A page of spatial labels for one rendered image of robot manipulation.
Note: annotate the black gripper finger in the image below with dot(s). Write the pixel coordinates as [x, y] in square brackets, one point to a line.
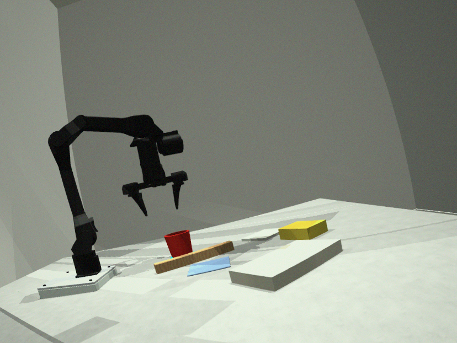
[137, 197]
[176, 190]

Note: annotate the red cup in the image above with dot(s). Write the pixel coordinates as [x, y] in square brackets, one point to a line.
[179, 243]

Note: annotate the yellow flat block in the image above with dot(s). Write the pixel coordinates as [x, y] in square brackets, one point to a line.
[303, 230]

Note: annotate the tan wooden plank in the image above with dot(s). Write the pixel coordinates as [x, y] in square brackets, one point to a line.
[193, 257]

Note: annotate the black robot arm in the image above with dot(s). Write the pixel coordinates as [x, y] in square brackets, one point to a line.
[138, 126]

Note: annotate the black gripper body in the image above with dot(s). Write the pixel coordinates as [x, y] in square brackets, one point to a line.
[152, 171]

